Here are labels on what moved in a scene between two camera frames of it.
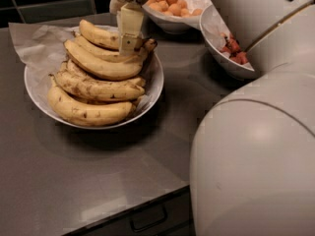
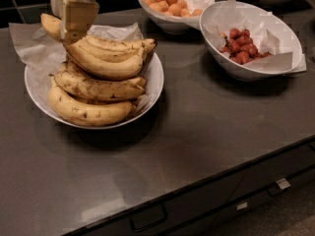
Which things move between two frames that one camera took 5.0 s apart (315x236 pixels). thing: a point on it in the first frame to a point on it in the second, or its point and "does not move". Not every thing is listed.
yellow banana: (98, 35) to (52, 25)
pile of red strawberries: (233, 49) does not move
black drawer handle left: (148, 218) does not move
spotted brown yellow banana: (71, 82) does not move
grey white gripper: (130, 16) to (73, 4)
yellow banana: (87, 113) does not move
